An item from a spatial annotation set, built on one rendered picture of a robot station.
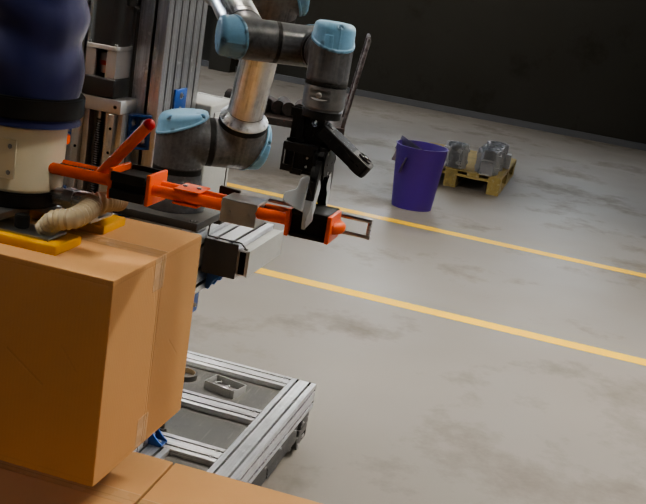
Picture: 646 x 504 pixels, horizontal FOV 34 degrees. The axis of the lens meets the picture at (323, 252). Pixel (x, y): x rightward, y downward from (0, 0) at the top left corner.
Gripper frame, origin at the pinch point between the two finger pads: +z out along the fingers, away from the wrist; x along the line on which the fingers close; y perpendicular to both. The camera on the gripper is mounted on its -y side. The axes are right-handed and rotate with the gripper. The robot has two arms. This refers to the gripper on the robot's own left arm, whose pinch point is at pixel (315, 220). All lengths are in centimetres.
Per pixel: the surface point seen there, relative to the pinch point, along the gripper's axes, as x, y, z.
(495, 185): -680, 21, 112
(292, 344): -244, 61, 121
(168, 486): -9, 24, 66
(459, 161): -685, 55, 100
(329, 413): -184, 27, 121
